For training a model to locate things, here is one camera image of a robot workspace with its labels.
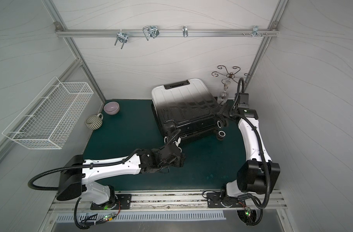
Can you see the small metal hook clamp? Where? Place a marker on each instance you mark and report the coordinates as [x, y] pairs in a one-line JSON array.
[[185, 31]]

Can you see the striped ceramic mug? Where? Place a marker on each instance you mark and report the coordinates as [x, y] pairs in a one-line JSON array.
[[94, 122]]

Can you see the metal U-bolt clamp left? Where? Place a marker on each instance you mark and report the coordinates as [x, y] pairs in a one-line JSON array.
[[121, 38]]

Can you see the aluminium cross rail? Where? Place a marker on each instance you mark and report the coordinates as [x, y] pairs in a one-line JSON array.
[[175, 33]]

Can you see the clear wine glass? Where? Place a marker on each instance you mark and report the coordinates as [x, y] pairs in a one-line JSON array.
[[224, 95]]

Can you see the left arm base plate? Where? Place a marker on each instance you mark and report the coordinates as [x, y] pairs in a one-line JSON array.
[[117, 201]]

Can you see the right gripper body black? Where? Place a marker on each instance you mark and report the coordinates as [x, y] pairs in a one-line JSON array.
[[226, 113]]

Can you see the silver black hardshell suitcase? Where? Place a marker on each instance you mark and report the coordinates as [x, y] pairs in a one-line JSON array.
[[186, 110]]

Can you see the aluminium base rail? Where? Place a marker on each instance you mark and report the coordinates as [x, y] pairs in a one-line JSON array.
[[162, 200]]

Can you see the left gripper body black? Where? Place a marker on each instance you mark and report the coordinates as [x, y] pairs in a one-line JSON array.
[[173, 146]]

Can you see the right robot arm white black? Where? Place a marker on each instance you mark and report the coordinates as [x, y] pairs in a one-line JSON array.
[[257, 177]]

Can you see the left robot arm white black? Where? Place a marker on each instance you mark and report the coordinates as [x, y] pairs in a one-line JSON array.
[[79, 177]]

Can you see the metal u-bolt clamp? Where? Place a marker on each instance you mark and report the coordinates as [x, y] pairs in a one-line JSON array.
[[121, 38], [150, 32]]

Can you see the purple ceramic bowl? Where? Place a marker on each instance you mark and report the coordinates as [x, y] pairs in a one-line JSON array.
[[112, 108]]

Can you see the white vent grille strip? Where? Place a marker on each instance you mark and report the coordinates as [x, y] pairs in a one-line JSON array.
[[147, 216]]

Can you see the metal bracket clamp right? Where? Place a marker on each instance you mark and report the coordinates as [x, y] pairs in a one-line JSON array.
[[255, 33]]

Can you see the green table mat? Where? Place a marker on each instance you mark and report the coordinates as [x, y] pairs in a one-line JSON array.
[[209, 164]]

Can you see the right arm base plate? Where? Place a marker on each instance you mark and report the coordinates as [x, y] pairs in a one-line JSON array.
[[215, 200]]

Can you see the white wire basket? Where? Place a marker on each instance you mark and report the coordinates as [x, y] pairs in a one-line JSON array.
[[47, 121]]

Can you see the metal U-bolt clamp middle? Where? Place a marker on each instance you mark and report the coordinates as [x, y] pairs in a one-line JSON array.
[[150, 32]]

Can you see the black metal hook stand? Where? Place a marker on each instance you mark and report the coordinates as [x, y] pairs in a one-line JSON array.
[[232, 76]]

